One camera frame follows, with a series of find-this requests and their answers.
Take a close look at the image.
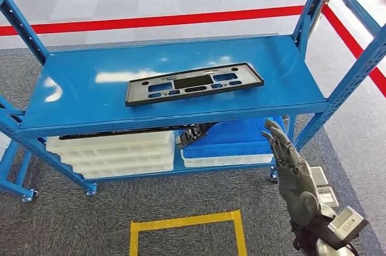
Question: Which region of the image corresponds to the metal floor socket plate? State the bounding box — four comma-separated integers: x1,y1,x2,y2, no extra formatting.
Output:
317,186,340,209

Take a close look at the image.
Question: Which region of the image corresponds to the long red barrier belt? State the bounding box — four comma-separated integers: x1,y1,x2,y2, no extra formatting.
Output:
0,5,305,37

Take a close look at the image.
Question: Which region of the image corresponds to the translucent white plastic bin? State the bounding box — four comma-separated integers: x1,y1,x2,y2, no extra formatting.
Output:
0,130,12,163

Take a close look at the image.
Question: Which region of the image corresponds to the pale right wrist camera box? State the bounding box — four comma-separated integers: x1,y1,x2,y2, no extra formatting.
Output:
327,206,369,245

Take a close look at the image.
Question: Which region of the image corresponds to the yellow floor tape square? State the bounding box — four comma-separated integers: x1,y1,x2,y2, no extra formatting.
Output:
129,210,248,256

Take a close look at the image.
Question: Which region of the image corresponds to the chrome stanchion post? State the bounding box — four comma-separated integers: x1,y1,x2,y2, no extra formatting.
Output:
282,0,330,124

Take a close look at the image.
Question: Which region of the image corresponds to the blue plastic tray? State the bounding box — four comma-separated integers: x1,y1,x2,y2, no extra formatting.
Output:
181,116,286,160

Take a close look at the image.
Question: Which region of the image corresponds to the black plastic panel with cutouts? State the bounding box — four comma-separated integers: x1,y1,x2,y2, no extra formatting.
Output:
124,62,265,107

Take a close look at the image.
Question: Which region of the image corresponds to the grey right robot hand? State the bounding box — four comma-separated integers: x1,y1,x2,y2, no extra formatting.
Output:
262,119,322,227

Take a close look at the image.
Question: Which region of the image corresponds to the shallow white plastic tray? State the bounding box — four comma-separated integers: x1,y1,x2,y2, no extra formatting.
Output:
181,150,276,168

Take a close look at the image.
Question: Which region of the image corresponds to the plain metal floor plate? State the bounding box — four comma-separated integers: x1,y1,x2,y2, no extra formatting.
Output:
311,166,329,188

